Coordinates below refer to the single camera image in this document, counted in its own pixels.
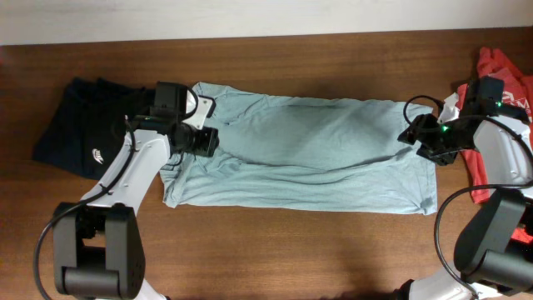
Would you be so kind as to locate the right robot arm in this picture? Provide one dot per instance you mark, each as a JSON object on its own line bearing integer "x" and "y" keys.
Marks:
{"x": 488, "y": 261}

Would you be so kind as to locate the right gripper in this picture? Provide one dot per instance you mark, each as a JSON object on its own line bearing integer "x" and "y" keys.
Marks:
{"x": 420, "y": 132}

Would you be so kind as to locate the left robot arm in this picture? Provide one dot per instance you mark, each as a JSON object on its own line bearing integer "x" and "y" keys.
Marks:
{"x": 97, "y": 246}

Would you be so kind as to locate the folded black garment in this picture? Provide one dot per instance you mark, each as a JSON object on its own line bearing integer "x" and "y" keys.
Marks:
{"x": 88, "y": 128}

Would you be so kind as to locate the light blue t-shirt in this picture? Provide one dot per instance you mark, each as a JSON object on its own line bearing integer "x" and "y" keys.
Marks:
{"x": 340, "y": 155}

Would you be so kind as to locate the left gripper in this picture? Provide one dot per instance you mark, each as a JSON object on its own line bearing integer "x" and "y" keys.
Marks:
{"x": 208, "y": 140}

